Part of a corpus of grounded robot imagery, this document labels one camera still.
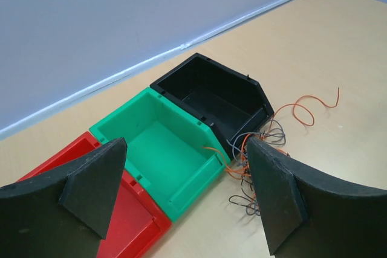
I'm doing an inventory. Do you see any green plastic bin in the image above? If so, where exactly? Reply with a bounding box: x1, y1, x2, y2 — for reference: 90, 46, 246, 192
89, 88, 230, 222

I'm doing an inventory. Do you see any wire bundle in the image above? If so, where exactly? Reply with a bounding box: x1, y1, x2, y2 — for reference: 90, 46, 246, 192
226, 118, 291, 217

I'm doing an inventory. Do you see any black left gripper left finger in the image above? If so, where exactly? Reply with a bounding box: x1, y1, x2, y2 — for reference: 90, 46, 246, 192
1, 138, 127, 257

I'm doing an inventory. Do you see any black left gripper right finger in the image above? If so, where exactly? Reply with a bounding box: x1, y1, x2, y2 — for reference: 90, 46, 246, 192
247, 138, 386, 257

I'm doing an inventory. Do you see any red plastic bin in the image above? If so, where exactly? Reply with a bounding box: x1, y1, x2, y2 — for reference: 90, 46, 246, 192
20, 132, 172, 257

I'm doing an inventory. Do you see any black plastic bin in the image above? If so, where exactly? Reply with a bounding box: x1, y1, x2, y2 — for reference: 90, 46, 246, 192
150, 53, 274, 157

